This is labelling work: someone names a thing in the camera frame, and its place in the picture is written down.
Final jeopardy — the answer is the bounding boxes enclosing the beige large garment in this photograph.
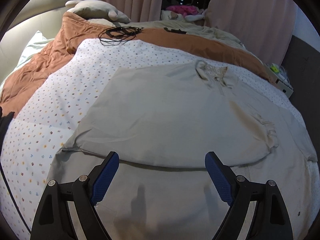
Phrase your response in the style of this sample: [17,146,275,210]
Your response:
[49,61,319,239]

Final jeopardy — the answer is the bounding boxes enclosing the black folded clothes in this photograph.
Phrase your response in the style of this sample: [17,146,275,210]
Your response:
[0,107,15,151]

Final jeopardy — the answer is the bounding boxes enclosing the white floral dotted bedsheet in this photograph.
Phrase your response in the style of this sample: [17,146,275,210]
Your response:
[1,38,306,239]

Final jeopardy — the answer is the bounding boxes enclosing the white bedside cabinet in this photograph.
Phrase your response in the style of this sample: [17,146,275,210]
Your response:
[264,63,294,98]

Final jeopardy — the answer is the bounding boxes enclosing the light green pillow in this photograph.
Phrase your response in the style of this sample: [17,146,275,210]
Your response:
[1,30,54,91]

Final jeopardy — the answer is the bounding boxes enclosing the rust orange quilt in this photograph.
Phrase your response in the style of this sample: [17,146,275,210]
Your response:
[1,12,271,115]

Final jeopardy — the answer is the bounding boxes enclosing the olive beige blanket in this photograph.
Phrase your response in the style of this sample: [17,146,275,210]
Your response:
[128,20,246,50]

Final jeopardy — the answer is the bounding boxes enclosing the pink curtain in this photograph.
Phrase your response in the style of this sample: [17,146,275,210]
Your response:
[103,0,297,64]

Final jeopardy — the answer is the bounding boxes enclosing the cream padded headboard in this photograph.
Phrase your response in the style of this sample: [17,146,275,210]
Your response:
[1,0,69,81]

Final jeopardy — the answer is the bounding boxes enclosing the small black remote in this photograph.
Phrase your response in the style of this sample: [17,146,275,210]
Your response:
[163,27,187,35]

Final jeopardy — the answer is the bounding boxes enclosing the beige plush toy pillow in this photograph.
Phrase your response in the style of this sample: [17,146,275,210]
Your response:
[65,0,131,23]

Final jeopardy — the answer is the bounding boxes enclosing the pink plush toy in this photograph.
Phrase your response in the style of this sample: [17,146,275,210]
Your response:
[166,5,199,17]

